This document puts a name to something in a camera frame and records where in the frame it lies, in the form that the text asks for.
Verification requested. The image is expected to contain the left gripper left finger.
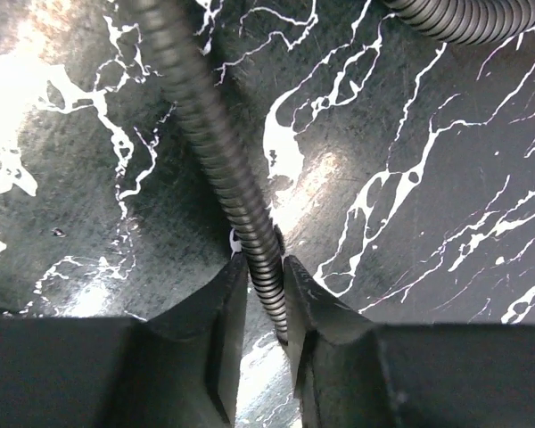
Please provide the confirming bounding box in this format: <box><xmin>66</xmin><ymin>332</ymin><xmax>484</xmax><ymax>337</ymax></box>
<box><xmin>0</xmin><ymin>256</ymin><xmax>248</xmax><ymax>427</ymax></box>

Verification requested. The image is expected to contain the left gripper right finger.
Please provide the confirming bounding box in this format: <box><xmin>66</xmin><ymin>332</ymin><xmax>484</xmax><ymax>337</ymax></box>
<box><xmin>284</xmin><ymin>256</ymin><xmax>535</xmax><ymax>427</ymax></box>

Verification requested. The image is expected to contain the black corrugated hose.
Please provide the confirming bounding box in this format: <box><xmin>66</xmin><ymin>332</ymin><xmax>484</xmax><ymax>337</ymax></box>
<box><xmin>124</xmin><ymin>0</ymin><xmax>535</xmax><ymax>347</ymax></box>

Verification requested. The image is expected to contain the black marble mat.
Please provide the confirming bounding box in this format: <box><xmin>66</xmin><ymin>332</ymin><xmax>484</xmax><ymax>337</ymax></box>
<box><xmin>0</xmin><ymin>1</ymin><xmax>535</xmax><ymax>427</ymax></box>

